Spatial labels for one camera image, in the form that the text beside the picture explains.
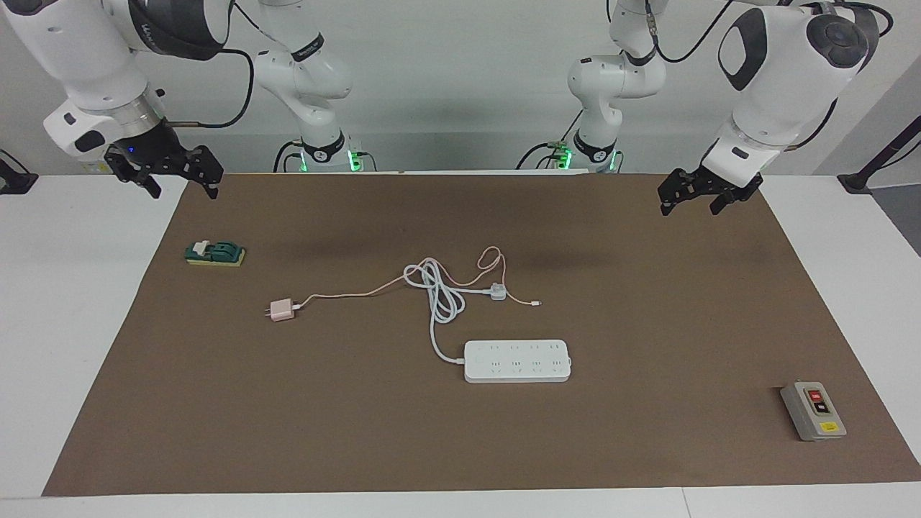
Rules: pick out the green knife switch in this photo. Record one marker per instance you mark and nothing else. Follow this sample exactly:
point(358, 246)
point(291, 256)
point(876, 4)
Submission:
point(216, 253)

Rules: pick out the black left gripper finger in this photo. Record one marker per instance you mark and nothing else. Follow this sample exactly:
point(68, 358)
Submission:
point(680, 187)
point(723, 203)

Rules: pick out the white power strip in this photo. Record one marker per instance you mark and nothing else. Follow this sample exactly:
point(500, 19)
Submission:
point(518, 362)

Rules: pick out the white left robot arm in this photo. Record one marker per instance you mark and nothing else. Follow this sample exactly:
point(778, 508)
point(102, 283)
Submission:
point(777, 72)

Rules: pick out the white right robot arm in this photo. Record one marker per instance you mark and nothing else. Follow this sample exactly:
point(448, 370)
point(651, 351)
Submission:
point(93, 65)

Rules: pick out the grey push-button switch box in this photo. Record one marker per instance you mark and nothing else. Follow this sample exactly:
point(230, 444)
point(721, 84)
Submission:
point(813, 414)

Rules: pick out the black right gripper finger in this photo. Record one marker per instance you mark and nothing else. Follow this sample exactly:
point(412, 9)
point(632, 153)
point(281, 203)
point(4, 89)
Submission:
point(129, 171)
point(205, 167)

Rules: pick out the pink charger block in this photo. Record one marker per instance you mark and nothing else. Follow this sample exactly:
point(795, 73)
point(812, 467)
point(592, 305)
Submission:
point(282, 310)

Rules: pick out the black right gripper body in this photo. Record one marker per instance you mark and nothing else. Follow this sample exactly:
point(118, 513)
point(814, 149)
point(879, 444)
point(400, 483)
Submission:
point(151, 147)

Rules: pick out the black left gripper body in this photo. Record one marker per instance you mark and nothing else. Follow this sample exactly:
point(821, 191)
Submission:
point(727, 187)

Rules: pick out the black stand foot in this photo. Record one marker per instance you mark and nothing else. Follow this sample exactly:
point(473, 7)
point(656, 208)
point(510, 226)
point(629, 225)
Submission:
point(860, 181)
point(16, 180)

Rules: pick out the brown table mat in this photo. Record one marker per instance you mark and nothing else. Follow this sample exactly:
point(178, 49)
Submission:
point(360, 432)

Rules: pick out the white power strip plug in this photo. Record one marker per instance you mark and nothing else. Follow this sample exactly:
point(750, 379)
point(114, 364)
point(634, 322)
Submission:
point(498, 292)

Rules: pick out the white wall socket box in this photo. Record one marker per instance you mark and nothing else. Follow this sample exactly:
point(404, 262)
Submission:
point(95, 167)

